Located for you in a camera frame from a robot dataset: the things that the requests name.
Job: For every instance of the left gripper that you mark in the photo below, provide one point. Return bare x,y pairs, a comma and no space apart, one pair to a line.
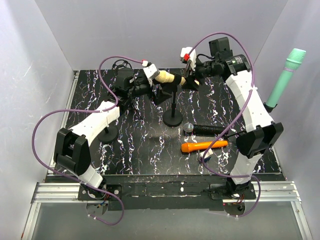
160,96

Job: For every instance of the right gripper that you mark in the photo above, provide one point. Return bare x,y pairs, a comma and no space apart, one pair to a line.
190,84

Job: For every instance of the cream microphone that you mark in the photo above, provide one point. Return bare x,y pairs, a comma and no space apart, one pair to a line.
166,77

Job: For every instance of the round-base stand for cream mic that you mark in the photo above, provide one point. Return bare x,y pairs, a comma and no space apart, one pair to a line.
171,117

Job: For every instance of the black silver-mesh microphone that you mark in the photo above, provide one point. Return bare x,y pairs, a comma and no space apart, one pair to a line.
207,130

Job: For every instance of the tripod shock-mount mic stand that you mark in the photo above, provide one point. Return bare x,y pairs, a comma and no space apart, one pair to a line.
124,86

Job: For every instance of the orange microphone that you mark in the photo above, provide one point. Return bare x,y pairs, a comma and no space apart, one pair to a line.
189,147

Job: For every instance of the short round-base mic stand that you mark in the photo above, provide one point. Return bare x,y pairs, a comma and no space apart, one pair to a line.
108,135

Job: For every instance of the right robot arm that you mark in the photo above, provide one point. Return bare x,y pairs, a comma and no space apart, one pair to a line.
261,131

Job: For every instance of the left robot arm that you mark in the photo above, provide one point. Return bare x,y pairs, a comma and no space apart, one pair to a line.
72,146

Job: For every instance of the tripod stand for green mic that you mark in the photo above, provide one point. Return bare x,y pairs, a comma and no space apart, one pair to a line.
254,115

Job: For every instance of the green microphone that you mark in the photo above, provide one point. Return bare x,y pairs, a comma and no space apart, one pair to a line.
292,63

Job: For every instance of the small white blue box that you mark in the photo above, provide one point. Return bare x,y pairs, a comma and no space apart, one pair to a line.
206,157

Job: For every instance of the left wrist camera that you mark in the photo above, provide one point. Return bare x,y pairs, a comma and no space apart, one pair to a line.
151,72

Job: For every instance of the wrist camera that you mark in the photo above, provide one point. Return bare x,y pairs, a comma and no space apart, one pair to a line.
151,72
188,55

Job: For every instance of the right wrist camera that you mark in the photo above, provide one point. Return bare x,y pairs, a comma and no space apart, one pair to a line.
188,55

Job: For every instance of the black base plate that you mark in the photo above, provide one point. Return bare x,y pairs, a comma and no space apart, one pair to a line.
159,192

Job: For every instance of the aluminium rail frame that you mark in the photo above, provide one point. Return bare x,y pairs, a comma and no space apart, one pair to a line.
148,147

